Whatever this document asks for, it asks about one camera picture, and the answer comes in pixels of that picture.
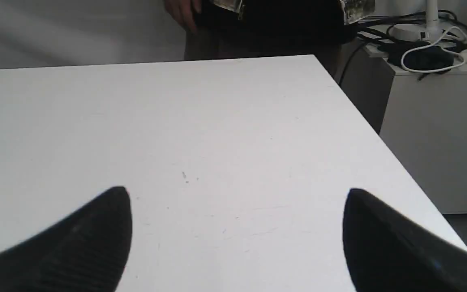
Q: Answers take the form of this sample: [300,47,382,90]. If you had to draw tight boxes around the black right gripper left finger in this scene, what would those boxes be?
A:
[0,187,132,292]

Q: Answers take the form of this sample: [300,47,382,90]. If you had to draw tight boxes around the black right gripper right finger in bag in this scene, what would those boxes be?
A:
[343,189,467,292]

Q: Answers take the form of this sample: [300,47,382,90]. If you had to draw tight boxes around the person's left hand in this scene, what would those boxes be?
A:
[163,0,202,33]

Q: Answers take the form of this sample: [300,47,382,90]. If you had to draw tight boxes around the white side cabinet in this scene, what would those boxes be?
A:
[338,41,467,214]

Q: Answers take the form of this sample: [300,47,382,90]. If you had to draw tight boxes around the white desk lamp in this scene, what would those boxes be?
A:
[388,0,450,43]

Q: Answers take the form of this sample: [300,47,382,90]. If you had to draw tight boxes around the person in white jacket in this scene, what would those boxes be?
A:
[184,0,375,76]

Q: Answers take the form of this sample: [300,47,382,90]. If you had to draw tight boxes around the white cable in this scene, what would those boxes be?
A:
[400,25,467,74]

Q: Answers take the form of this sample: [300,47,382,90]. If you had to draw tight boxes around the black cable bundle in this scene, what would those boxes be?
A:
[339,9,467,88]

